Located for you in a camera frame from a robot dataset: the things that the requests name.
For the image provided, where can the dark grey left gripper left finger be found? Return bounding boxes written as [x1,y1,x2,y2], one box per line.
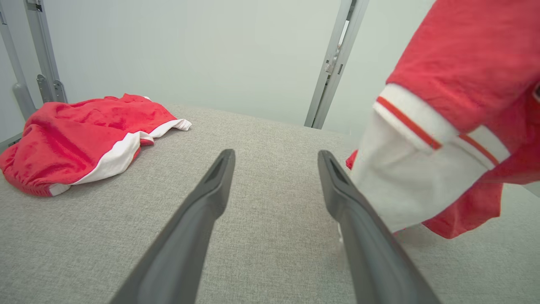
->
[109,149,236,304]

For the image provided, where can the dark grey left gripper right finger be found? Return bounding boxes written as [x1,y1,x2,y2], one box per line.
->
[318,150,441,304]

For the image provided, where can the red shorts with white trim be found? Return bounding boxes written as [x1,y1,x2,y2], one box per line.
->
[0,94,192,197]

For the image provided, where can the red shirt with white sleeves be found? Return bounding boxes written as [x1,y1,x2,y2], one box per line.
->
[346,0,540,239]

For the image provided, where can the grey round metal pole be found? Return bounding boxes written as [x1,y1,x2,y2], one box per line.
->
[0,13,38,121]

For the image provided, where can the grey metal frame post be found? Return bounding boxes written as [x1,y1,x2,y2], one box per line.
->
[304,0,370,130]

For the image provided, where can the grey metal post with bracket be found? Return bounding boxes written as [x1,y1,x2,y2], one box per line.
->
[23,0,68,104]

